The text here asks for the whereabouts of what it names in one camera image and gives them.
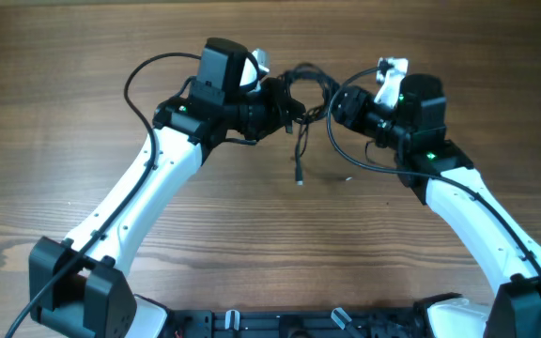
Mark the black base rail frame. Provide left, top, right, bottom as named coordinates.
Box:
left=159, top=307, right=433, bottom=338

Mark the left camera cable black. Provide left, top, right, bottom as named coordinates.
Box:
left=5, top=52, right=262, bottom=338

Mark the right camera cable black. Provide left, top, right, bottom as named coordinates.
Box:
left=325, top=66, right=541, bottom=338

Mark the black cable bundle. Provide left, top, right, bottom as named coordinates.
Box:
left=277, top=62, right=342, bottom=187

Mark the camera cable black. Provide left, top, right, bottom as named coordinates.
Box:
left=325, top=66, right=541, bottom=338
left=5, top=52, right=262, bottom=338

